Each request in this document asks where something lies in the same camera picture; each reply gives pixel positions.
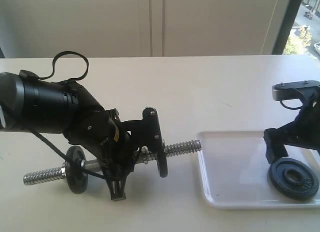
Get chrome collar nut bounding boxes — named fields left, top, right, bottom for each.
left=60, top=162, right=67, bottom=180
left=141, top=147, right=149, bottom=164

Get white plastic tray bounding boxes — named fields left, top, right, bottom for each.
left=196, top=131, right=320, bottom=209

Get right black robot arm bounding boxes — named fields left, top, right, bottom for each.
left=263, top=84, right=320, bottom=164

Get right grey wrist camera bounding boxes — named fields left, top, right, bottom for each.
left=272, top=80, right=320, bottom=102

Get chrome collar nut right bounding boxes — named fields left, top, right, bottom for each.
left=141, top=147, right=149, bottom=164

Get chrome collar nut left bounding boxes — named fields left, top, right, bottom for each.
left=60, top=162, right=67, bottom=180

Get black weight plate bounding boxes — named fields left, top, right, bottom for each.
left=267, top=158, right=319, bottom=201
left=156, top=153, right=168, bottom=178
left=65, top=146, right=88, bottom=194

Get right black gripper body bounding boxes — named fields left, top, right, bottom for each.
left=284, top=88, right=320, bottom=149

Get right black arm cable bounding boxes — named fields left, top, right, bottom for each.
left=279, top=99, right=305, bottom=110

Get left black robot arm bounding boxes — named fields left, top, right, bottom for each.
left=0, top=71, right=142, bottom=201

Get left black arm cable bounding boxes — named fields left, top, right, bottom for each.
left=19, top=50, right=107, bottom=180

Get black window frame post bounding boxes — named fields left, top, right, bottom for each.
left=272, top=0, right=302, bottom=55

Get chrome threaded dumbbell bar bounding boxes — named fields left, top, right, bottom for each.
left=23, top=140, right=202, bottom=185

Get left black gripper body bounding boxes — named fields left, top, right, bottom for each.
left=63, top=81, right=132, bottom=167

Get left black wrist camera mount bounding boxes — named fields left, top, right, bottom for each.
left=122, top=107, right=166, bottom=159

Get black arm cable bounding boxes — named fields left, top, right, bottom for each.
left=19, top=50, right=107, bottom=180
left=279, top=99, right=305, bottom=110

